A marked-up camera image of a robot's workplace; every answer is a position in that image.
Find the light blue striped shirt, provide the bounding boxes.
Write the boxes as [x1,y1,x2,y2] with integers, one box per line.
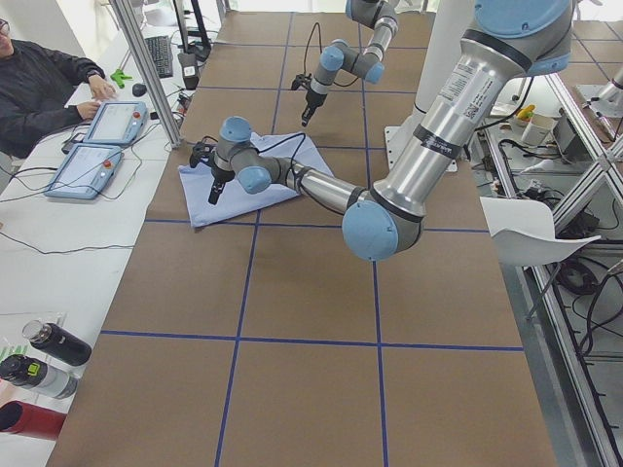
[178,132,333,228]

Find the black keyboard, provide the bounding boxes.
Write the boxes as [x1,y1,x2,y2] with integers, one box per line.
[144,35,173,78]

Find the blue teach pendant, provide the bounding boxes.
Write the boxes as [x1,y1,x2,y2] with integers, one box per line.
[83,101,149,147]
[44,143,123,200]

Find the white plastic chair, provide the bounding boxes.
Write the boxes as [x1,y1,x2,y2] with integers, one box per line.
[480,197,601,267]

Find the black computer mouse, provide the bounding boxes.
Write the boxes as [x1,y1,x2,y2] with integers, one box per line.
[131,83,147,97]

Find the aluminium frame post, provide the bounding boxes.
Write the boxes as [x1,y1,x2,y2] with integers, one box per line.
[110,0,182,149]

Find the green plastic toy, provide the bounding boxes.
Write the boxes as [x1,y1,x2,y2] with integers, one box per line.
[110,68,132,90]

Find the grey black thermos bottle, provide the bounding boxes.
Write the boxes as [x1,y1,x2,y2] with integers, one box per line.
[1,354,78,399]

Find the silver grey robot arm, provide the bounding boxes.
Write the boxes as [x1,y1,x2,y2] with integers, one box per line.
[291,0,399,126]
[192,1,576,261]

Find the seated person in black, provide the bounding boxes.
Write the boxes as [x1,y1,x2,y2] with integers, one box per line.
[1,19,115,159]

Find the red bottle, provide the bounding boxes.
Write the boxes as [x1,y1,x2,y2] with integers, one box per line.
[1,401,66,441]

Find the near blue teach pendant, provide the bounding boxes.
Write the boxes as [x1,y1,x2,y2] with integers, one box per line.
[44,143,123,200]

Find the far blue teach pendant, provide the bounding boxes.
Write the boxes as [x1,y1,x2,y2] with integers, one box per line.
[83,101,149,147]

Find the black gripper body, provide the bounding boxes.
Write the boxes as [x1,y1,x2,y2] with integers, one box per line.
[189,141,234,188]
[290,73,326,109]

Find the black water bottle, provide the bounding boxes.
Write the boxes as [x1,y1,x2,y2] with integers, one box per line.
[22,320,92,367]

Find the blue tape line crosswise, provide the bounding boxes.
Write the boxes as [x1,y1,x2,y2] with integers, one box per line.
[100,330,524,352]

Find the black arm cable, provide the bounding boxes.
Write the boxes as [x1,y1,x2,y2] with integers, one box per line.
[257,131,317,191]
[304,21,361,89]

